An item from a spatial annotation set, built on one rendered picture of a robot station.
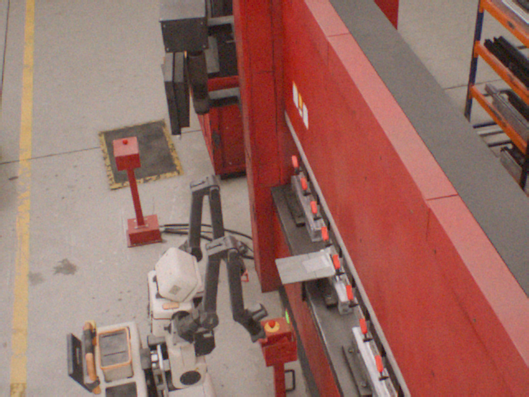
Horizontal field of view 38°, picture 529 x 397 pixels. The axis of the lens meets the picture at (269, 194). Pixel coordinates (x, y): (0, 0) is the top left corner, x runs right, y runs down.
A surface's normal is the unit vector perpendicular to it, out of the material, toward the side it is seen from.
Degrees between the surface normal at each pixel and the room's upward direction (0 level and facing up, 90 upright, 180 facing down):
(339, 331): 0
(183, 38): 90
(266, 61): 90
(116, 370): 92
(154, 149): 0
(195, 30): 90
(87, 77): 0
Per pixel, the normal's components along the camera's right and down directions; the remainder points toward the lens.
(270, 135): 0.21, 0.59
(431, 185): -0.05, -0.79
